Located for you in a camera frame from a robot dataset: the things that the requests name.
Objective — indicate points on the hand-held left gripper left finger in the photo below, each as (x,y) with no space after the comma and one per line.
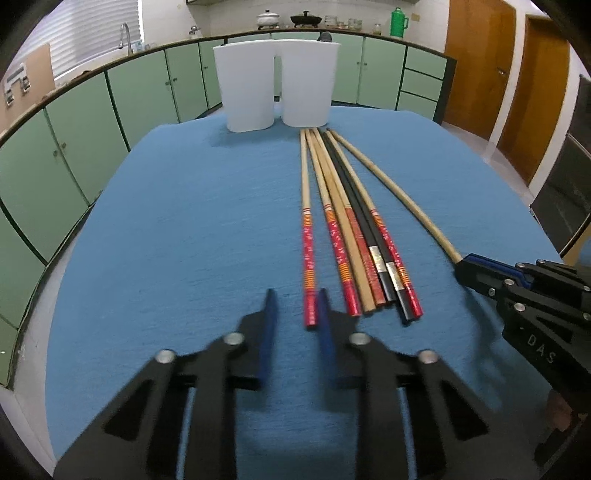
(268,332)

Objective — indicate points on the person's right hand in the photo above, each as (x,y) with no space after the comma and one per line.
(559,410)

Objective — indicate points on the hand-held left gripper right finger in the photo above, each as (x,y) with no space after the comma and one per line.
(325,332)

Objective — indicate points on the clear bottles by sink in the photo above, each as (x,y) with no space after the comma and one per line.
(141,46)

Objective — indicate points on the black wok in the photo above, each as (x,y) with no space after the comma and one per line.
(305,19)

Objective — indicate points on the silver sink faucet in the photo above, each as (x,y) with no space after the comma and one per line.
(123,34)

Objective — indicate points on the black chopstick with silver band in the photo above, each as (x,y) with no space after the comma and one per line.
(383,281)
(401,300)

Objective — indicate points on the green cabinet drawer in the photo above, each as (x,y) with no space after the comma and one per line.
(417,105)
(423,59)
(420,84)

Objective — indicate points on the brown wooden door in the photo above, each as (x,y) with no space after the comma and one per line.
(478,69)
(540,92)

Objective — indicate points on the white cooking pot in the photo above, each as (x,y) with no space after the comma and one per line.
(268,18)

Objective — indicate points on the green thermos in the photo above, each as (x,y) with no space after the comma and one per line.
(398,22)

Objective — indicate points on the plain wooden chopstick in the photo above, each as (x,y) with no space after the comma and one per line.
(392,183)
(355,258)

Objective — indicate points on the white device on board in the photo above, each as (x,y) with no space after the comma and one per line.
(16,83)

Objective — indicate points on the dark panel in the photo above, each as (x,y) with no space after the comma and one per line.
(563,184)

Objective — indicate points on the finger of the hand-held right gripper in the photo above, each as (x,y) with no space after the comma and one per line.
(485,262)
(480,282)

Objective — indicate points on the brown board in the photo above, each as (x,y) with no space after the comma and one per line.
(41,62)

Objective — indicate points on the white two-compartment utensil holder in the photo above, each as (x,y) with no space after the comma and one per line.
(249,83)

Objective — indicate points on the small silver tap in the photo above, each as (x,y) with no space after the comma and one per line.
(194,30)

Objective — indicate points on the blue tablecloth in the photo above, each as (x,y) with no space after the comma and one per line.
(184,230)

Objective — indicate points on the white window blind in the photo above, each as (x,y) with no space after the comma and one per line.
(92,32)

